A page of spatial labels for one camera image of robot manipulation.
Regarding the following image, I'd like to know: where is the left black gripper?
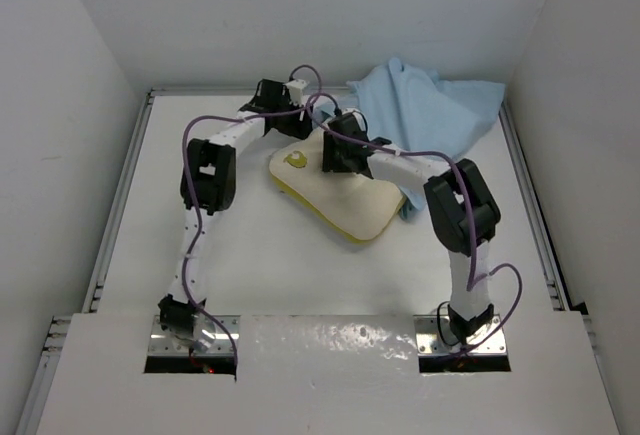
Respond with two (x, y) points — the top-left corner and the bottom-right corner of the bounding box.
(275, 97), (313, 141)

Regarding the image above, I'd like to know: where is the cream memory foam pillow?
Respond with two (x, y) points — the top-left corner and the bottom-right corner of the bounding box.
(268, 129), (406, 243)

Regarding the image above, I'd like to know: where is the light blue pillowcase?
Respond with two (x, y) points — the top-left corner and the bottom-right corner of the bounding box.
(319, 57), (506, 224)

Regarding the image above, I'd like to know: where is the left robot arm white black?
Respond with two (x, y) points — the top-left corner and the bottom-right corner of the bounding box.
(159, 78), (312, 341)

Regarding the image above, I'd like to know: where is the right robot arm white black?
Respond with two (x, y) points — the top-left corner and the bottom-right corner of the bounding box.
(321, 110), (501, 344)

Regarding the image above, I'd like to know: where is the white front cover board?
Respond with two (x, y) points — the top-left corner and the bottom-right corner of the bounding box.
(39, 312), (617, 434)

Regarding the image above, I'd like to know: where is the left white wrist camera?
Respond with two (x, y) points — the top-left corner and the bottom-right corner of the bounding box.
(284, 79), (309, 106)

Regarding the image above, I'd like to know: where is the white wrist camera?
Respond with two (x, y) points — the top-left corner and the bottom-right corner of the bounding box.
(343, 109), (368, 131)
(284, 79), (309, 106)

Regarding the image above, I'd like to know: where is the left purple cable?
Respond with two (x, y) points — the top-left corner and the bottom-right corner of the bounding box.
(181, 64), (346, 371)

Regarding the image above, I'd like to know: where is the purple cable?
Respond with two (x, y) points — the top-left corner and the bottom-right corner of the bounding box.
(181, 64), (346, 371)
(304, 92), (524, 356)

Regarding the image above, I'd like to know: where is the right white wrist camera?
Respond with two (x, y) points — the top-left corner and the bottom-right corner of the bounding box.
(343, 109), (368, 131)

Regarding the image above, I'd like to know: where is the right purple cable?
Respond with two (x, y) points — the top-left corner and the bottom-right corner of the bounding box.
(304, 92), (524, 356)

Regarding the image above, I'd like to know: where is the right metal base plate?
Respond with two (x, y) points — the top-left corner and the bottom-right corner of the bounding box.
(414, 314), (508, 358)

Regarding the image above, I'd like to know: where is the metal base plate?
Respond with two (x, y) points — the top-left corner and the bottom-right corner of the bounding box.
(147, 315), (240, 358)
(414, 314), (508, 358)

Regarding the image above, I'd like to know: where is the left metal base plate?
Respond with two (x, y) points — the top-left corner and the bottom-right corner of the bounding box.
(147, 315), (240, 358)

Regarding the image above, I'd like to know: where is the aluminium table frame rail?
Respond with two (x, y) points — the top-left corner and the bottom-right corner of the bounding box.
(17, 91), (582, 434)

